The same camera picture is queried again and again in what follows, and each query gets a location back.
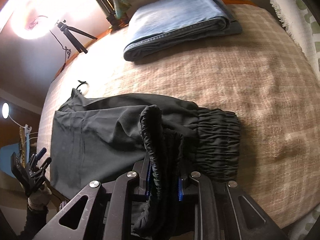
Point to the white green patterned blanket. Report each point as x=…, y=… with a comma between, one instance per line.
x=295, y=17

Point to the person's left forearm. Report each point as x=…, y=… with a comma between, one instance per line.
x=35, y=222

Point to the blue chair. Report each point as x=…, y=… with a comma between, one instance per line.
x=7, y=157

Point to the white gooseneck clip lamp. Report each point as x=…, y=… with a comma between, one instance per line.
x=5, y=110

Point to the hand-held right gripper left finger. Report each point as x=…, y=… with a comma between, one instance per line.
x=149, y=180

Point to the leopard print cushion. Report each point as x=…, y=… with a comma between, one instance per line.
x=23, y=145

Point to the person's left hand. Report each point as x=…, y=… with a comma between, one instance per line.
x=38, y=195

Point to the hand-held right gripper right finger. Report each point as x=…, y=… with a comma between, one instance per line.
x=180, y=192

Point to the bed with checked sheet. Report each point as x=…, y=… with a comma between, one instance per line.
x=262, y=92

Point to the folded metal light stand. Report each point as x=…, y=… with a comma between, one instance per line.
x=105, y=2

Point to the small black tripod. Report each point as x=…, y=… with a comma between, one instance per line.
x=75, y=31

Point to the black pants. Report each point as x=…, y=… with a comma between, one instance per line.
x=100, y=135

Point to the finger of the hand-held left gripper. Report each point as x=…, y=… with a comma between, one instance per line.
x=45, y=165
x=41, y=153

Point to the folded blue jeans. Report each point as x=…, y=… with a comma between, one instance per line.
x=175, y=17

